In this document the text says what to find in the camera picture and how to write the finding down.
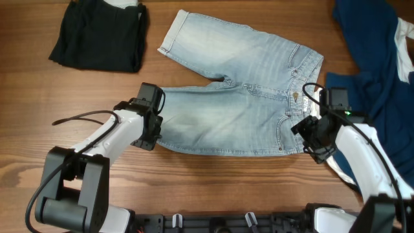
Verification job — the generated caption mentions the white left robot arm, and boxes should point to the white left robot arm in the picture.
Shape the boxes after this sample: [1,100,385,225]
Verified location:
[25,107,162,232]

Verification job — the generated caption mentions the light blue denim shorts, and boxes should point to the light blue denim shorts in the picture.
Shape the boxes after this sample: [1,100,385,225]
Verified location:
[158,10,323,157]

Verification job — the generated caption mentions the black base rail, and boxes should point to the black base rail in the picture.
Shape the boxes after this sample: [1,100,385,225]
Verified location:
[127,212,313,233]

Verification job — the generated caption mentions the blue and white shirt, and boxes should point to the blue and white shirt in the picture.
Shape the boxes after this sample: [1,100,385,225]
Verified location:
[325,0,413,186]

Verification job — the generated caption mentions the folded black garment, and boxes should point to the folded black garment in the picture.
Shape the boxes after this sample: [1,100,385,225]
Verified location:
[49,0,148,72]

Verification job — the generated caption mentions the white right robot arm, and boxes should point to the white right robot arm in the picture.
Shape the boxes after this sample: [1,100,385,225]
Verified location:
[291,114,413,232]

